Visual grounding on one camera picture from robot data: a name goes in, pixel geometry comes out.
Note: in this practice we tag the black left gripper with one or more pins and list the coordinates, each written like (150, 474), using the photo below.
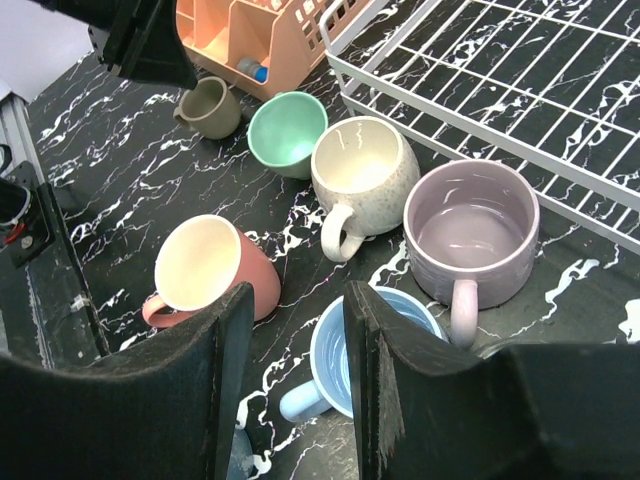
(135, 40)

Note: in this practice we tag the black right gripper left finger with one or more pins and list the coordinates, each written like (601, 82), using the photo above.
(165, 408)

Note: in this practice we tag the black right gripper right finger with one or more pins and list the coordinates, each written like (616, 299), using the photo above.
(425, 409)

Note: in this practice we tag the olive grey small cup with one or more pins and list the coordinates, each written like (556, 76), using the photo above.
(210, 108)

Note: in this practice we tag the dark grey-green mug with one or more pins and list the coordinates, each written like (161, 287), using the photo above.
(241, 461)

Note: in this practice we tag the light blue mug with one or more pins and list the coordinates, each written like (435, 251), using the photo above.
(331, 386)

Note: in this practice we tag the blue capped small bottle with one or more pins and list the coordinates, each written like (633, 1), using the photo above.
(253, 69)

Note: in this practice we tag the peach plastic file organizer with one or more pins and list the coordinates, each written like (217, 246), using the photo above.
(284, 36)

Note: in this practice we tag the pink mug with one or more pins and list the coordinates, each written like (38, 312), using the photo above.
(200, 260)

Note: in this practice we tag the teal green cup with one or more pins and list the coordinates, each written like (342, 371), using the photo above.
(283, 133)

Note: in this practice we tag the lavender wide mug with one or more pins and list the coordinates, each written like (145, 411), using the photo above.
(471, 228)

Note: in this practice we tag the cream speckled mug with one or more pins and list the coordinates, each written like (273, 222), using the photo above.
(363, 170)

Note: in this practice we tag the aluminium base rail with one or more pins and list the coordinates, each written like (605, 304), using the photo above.
(47, 314)

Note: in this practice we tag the white wire dish rack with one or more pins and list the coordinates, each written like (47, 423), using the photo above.
(549, 87)

